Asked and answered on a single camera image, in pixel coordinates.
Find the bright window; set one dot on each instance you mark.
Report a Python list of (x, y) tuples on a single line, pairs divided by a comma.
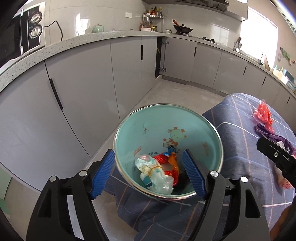
[(256, 32)]

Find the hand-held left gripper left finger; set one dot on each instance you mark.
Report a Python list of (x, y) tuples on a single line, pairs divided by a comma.
[(103, 176)]

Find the wall hooks with cloths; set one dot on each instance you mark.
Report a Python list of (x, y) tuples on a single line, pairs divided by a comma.
[(286, 55)]

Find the white plastic basin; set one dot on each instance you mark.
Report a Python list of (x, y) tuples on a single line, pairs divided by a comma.
[(279, 75)]

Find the white bowl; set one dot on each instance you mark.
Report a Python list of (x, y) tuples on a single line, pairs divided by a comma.
[(145, 29)]

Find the black wok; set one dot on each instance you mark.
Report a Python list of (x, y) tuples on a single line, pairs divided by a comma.
[(183, 29)]

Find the black range hood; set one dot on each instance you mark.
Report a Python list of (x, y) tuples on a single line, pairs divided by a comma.
[(208, 3)]

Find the purple plastic wrapper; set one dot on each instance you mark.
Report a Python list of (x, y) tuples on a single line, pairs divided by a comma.
[(266, 133)]

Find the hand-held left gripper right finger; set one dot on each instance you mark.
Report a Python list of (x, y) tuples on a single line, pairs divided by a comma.
[(193, 173)]

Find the metal sink faucet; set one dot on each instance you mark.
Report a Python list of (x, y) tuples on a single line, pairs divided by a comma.
[(261, 59)]

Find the pale pink plastic bag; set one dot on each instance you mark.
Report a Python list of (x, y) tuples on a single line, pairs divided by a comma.
[(159, 183)]

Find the red plastic wrapper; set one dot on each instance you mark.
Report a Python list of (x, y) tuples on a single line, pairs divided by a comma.
[(263, 113)]

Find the metal spice rack with bottles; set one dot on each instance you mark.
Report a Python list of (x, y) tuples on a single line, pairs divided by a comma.
[(152, 19)]

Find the gas stove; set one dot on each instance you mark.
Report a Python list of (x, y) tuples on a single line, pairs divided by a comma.
[(196, 37)]

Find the orange snack wrapper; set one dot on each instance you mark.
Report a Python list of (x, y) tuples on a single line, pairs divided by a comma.
[(173, 163)]

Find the utensil holder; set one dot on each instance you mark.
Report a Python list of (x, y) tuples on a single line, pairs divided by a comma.
[(237, 46)]

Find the grey speckled countertop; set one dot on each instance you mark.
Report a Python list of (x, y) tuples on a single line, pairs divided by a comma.
[(69, 44)]

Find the grey kitchen base cabinets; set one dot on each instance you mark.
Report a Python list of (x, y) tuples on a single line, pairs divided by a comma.
[(92, 81)]

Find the green ceramic teapot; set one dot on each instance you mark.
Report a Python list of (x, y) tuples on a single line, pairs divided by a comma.
[(98, 29)]

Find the silver black microwave oven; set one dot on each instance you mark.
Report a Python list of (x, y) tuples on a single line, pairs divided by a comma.
[(20, 34)]

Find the teal cartoon print bin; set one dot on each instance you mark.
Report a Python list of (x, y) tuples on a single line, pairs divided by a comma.
[(148, 125)]

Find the person's right hand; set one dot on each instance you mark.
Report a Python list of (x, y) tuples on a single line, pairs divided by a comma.
[(284, 224)]

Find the blue plaid blanket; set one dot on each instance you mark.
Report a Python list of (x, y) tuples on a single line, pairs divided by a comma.
[(235, 143)]

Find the wooden cutting board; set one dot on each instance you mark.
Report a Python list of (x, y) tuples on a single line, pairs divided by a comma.
[(268, 63)]

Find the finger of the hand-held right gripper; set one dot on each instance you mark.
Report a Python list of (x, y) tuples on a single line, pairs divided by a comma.
[(277, 155)]

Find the white red-print plastic bag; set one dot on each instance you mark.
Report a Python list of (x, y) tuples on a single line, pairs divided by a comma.
[(284, 183)]

